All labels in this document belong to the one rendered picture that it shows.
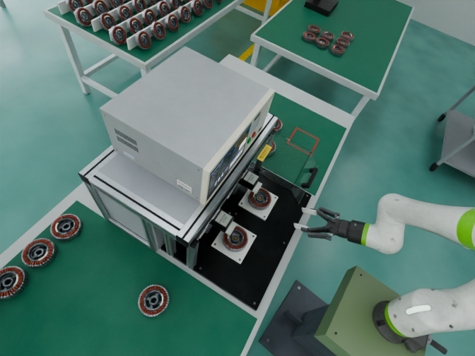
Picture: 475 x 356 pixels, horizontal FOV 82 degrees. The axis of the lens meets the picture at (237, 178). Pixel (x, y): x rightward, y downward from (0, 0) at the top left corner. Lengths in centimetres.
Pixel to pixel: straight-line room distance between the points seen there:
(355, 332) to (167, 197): 86
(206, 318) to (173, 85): 88
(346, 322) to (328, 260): 107
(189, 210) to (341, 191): 189
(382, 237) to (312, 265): 108
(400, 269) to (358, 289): 129
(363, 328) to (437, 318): 27
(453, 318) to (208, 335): 83
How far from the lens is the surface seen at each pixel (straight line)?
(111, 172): 102
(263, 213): 133
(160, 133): 84
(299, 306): 208
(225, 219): 113
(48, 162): 259
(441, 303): 117
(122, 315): 123
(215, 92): 98
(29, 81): 332
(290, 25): 277
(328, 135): 183
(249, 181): 123
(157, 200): 94
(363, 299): 131
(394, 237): 120
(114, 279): 126
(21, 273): 134
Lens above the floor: 195
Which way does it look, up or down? 56 degrees down
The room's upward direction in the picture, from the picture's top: 17 degrees clockwise
